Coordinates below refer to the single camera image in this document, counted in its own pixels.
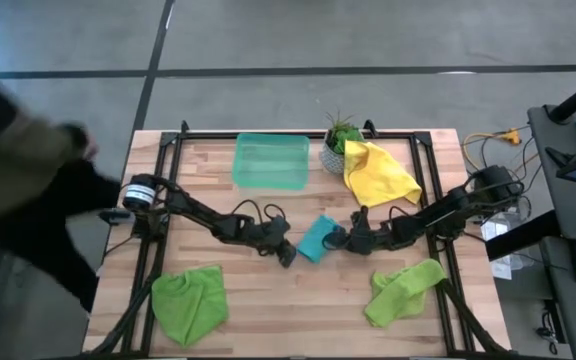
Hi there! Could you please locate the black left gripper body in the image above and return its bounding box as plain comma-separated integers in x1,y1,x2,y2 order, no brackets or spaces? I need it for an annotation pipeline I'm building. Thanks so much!
240,219,293,254

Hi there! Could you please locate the yellow microfiber towel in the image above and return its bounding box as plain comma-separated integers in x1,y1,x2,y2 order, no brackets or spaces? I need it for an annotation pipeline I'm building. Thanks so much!
342,139,423,209

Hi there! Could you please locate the lime green microfiber towel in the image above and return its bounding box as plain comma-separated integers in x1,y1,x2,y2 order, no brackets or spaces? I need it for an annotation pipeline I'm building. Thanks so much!
363,258,448,329

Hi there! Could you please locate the teal microfiber towel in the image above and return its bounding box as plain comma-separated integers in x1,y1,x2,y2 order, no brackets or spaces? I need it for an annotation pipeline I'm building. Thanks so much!
296,214,342,265

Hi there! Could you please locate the yellow floor cable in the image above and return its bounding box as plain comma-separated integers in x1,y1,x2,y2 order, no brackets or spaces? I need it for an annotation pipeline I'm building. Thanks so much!
461,127,542,176

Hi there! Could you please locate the grey side desk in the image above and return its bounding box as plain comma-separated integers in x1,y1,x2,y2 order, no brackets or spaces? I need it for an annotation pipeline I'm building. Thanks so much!
527,102,576,360

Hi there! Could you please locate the white box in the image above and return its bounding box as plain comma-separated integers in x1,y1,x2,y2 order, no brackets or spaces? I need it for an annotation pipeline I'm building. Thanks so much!
480,217,515,281

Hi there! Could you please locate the person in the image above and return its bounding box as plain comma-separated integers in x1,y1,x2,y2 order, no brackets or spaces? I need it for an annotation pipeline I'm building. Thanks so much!
0,64,122,314

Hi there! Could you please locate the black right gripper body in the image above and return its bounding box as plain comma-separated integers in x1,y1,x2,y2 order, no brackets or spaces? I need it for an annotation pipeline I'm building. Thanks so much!
337,219,397,256

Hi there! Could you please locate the plant in patterned pot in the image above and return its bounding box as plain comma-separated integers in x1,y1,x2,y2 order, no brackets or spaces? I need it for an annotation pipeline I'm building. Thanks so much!
319,109,365,175

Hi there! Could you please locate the black metal table frame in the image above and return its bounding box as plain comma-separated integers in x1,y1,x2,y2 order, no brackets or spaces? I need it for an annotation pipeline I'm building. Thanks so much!
83,118,513,359

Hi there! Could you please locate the translucent teal plastic bin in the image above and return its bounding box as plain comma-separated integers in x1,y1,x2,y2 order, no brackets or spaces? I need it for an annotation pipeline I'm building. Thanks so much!
231,132,312,191

